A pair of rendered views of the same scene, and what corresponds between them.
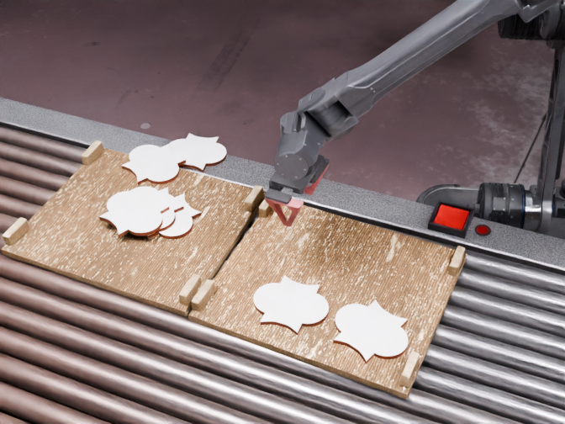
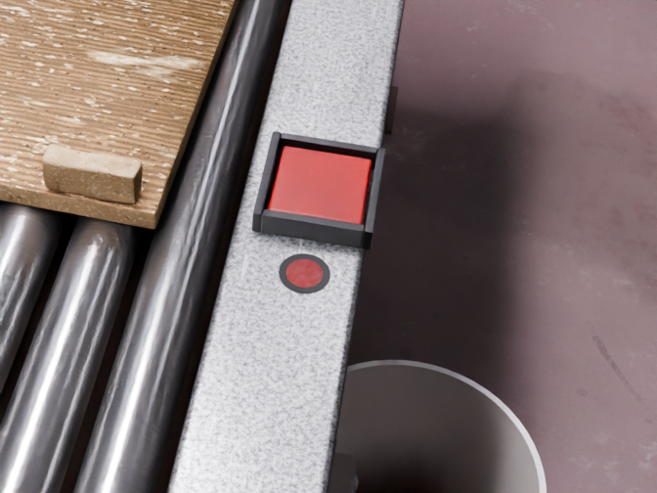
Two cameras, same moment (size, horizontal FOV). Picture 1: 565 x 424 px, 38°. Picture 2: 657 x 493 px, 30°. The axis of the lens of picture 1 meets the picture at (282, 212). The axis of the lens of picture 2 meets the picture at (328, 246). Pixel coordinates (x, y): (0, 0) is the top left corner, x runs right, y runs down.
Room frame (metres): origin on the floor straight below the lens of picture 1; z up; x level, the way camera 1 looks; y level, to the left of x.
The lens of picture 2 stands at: (1.00, -0.85, 1.49)
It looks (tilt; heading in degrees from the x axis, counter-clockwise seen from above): 49 degrees down; 68
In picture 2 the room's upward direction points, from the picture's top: 7 degrees clockwise
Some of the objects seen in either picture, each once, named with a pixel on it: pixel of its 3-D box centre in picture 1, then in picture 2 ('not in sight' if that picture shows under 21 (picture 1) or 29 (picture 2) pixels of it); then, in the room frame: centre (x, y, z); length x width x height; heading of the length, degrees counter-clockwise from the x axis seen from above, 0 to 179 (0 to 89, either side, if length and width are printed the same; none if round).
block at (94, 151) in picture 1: (92, 152); not in sight; (1.42, 0.41, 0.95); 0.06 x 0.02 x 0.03; 155
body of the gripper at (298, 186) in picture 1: (297, 160); not in sight; (1.14, -0.03, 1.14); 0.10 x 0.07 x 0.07; 154
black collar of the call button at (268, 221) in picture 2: (451, 219); (320, 189); (1.20, -0.34, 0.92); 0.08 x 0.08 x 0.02; 66
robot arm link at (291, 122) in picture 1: (297, 134); not in sight; (1.13, -0.03, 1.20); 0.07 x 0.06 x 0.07; 172
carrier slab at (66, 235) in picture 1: (138, 222); not in sight; (1.21, 0.29, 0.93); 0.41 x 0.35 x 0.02; 65
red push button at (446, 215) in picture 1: (451, 219); (320, 190); (1.20, -0.34, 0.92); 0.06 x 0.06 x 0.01; 66
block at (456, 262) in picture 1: (456, 261); (92, 174); (1.06, -0.32, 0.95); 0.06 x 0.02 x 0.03; 153
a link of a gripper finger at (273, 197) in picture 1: (289, 202); not in sight; (1.11, -0.01, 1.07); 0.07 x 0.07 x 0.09; 64
